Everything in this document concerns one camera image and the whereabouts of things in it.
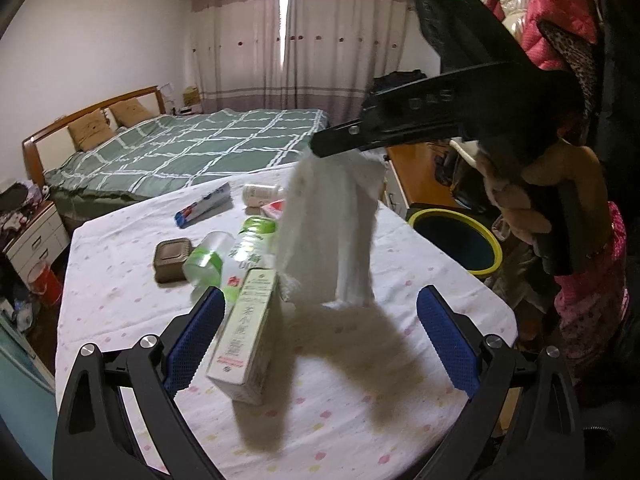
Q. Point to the dark clutter on nightstand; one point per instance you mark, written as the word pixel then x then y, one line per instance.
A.
pixel 17 202

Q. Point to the brown square plastic tray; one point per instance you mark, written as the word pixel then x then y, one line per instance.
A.
pixel 172 260

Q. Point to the white paper tissue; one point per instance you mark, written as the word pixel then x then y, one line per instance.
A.
pixel 325 235

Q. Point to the tan pillow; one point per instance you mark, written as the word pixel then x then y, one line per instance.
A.
pixel 132 112
pixel 90 132

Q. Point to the white green toothpaste box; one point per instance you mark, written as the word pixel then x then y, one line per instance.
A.
pixel 245 335

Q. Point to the pink beige curtain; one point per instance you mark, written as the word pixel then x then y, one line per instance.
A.
pixel 320 40

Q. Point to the wooden bed headboard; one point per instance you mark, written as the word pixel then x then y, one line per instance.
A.
pixel 35 140

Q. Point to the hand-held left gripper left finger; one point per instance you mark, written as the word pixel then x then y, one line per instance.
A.
pixel 197 337

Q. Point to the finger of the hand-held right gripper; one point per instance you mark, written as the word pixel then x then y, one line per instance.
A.
pixel 340 137

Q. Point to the yellow rimmed trash bin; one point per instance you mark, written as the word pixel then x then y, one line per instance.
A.
pixel 450 240

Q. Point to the dark clothes pile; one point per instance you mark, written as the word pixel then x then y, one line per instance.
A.
pixel 400 80

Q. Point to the wooden desk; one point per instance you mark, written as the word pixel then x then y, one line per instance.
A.
pixel 415 175

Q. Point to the pink strawberry box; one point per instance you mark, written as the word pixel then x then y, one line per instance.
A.
pixel 272 209

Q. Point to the green label plastic bottle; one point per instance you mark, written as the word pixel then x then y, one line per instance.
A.
pixel 250 250

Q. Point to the small white bottle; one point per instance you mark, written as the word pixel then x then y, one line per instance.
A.
pixel 260 194

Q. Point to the person's right hand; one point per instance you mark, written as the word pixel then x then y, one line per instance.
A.
pixel 530 210

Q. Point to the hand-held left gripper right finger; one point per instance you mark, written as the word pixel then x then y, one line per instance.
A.
pixel 446 342

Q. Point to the red cup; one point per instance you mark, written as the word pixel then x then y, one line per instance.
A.
pixel 45 282

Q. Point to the white nightstand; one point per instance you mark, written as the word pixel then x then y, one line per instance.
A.
pixel 37 242

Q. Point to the blue red toothpaste box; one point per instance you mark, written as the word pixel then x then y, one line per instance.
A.
pixel 202 206

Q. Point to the small woven basket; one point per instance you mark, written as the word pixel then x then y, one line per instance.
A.
pixel 191 96

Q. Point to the bed with green quilt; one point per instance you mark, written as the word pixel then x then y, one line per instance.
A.
pixel 190 145

